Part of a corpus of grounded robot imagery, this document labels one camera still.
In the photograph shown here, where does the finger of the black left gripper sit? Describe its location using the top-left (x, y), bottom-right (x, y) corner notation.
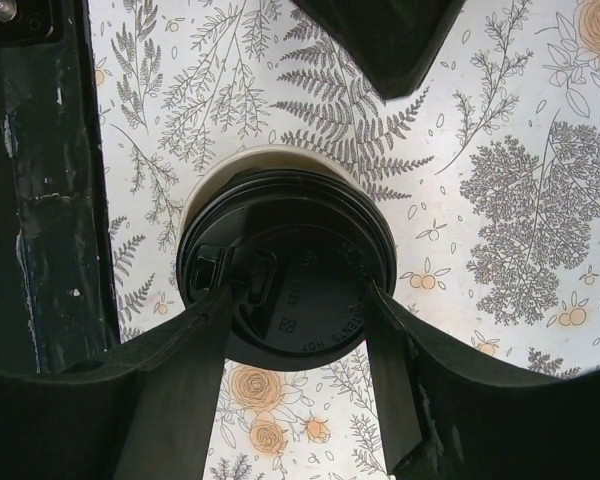
top-left (294, 0), bottom-right (465, 100)

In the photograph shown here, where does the white paper coffee cup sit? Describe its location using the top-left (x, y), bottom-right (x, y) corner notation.
top-left (176, 144), bottom-right (364, 242)

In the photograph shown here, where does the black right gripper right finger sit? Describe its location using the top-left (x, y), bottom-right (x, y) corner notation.
top-left (363, 285), bottom-right (600, 479)

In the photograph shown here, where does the black plastic cup lid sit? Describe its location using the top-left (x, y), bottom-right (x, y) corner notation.
top-left (176, 168), bottom-right (397, 371)

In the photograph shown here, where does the floral patterned table mat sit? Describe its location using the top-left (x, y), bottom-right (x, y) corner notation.
top-left (84, 0), bottom-right (600, 480)

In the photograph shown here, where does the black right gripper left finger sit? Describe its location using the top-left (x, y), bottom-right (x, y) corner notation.
top-left (0, 287), bottom-right (231, 479)

